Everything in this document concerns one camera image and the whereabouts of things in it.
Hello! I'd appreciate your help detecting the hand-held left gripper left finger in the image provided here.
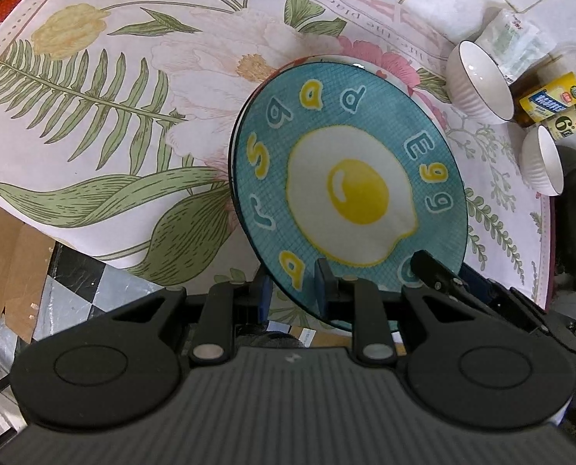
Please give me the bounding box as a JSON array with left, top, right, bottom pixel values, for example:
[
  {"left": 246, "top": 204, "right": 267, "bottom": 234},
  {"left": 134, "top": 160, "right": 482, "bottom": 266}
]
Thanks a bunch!
[{"left": 94, "top": 264, "right": 273, "bottom": 366}]

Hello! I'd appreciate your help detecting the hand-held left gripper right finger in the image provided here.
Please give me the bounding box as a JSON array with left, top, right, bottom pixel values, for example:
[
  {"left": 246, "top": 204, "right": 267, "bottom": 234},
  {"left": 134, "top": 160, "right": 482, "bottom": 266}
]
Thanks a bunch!
[{"left": 315, "top": 258, "right": 492, "bottom": 366}]

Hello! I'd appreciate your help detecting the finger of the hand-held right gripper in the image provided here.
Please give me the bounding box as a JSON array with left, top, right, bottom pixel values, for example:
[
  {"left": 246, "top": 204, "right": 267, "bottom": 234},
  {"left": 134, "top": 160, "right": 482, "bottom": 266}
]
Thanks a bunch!
[
  {"left": 461, "top": 267, "right": 494, "bottom": 307},
  {"left": 410, "top": 250, "right": 465, "bottom": 297}
]

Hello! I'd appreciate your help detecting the blue fried egg plate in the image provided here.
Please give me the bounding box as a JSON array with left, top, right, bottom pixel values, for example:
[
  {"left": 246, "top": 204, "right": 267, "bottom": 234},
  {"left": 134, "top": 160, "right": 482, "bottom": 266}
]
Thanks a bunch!
[{"left": 229, "top": 55, "right": 465, "bottom": 334}]

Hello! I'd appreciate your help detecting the white ribbed bowl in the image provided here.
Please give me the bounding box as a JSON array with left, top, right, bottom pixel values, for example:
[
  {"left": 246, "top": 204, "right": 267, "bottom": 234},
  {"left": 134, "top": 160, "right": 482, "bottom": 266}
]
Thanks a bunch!
[
  {"left": 519, "top": 125, "right": 566, "bottom": 197},
  {"left": 445, "top": 40, "right": 516, "bottom": 124}
]

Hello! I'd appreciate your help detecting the clear vinegar bottle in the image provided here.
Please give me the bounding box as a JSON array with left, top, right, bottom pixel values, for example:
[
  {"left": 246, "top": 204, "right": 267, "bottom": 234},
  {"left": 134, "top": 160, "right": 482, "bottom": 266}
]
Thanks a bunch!
[{"left": 544, "top": 102, "right": 576, "bottom": 145}]

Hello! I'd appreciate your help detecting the brown cooking wine bottle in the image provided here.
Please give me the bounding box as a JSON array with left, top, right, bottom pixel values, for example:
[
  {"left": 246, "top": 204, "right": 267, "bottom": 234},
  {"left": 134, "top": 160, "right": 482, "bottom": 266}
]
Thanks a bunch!
[{"left": 511, "top": 41, "right": 576, "bottom": 127}]

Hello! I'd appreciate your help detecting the clear plastic bag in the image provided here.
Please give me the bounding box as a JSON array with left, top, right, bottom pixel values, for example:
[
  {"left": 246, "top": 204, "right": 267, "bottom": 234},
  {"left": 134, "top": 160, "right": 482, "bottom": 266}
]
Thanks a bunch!
[{"left": 474, "top": 9, "right": 555, "bottom": 83}]

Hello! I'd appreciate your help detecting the brown cardboard box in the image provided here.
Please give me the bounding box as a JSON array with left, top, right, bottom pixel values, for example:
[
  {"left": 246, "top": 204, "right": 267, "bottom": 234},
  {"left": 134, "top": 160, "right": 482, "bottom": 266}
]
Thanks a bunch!
[{"left": 0, "top": 196, "right": 58, "bottom": 344}]

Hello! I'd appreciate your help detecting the floral tablecloth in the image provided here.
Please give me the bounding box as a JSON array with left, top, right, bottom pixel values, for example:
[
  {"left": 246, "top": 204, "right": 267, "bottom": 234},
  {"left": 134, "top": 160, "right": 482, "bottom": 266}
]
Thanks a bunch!
[{"left": 0, "top": 0, "right": 552, "bottom": 330}]

